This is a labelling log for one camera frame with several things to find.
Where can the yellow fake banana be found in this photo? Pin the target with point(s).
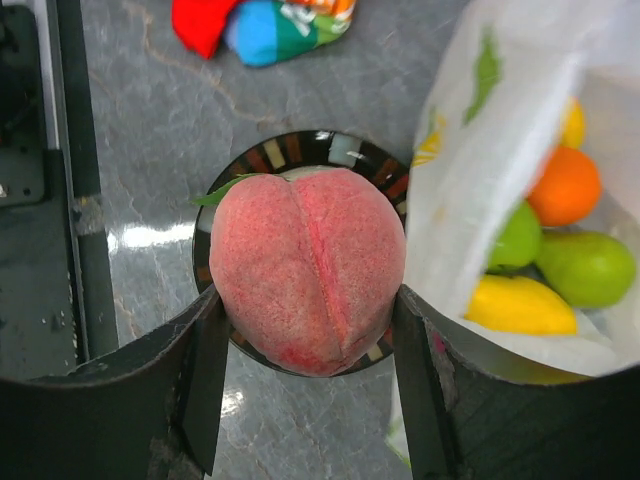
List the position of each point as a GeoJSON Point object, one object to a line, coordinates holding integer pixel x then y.
{"type": "Point", "coordinates": [573, 129]}

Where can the colourful cartoon cloth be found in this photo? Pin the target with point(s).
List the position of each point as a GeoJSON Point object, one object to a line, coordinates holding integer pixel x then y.
{"type": "Point", "coordinates": [260, 33]}

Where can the pink fake peach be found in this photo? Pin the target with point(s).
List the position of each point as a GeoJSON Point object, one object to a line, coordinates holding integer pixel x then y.
{"type": "Point", "coordinates": [308, 269]}

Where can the dark rimmed ceramic plate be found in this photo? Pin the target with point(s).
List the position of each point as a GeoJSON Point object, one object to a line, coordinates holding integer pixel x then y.
{"type": "Point", "coordinates": [293, 156]}

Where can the fake orange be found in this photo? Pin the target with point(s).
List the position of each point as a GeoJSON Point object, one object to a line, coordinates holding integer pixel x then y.
{"type": "Point", "coordinates": [568, 189]}

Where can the green fake pear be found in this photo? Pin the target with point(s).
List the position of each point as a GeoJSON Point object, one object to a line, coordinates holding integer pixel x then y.
{"type": "Point", "coordinates": [588, 269]}

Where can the white plastic bag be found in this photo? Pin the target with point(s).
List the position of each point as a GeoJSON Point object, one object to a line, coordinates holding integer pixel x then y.
{"type": "Point", "coordinates": [490, 122]}

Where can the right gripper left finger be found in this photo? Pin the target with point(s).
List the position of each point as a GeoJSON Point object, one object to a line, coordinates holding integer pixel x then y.
{"type": "Point", "coordinates": [149, 410]}

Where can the green fake apple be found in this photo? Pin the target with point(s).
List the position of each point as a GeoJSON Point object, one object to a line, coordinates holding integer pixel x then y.
{"type": "Point", "coordinates": [518, 243]}

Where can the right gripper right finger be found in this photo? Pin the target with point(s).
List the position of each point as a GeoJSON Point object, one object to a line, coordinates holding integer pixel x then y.
{"type": "Point", "coordinates": [474, 410]}

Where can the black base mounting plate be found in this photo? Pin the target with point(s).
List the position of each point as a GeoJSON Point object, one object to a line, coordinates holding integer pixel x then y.
{"type": "Point", "coordinates": [56, 293]}

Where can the yellow fake mango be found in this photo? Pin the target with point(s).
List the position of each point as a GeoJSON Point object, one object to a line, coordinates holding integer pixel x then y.
{"type": "Point", "coordinates": [520, 305]}

